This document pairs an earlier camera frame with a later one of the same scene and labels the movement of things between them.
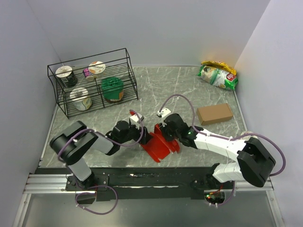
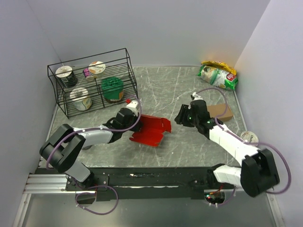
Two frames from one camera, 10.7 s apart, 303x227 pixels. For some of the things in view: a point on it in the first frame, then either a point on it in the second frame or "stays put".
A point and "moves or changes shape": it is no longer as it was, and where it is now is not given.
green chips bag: (218, 77) stays put
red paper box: (160, 146) moves or changes shape
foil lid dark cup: (65, 76) stays put
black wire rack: (88, 83) stays put
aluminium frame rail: (38, 183) stays put
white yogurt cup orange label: (97, 68) stays put
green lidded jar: (112, 88) stays put
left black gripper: (146, 136) to (138, 126)
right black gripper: (163, 129) to (180, 118)
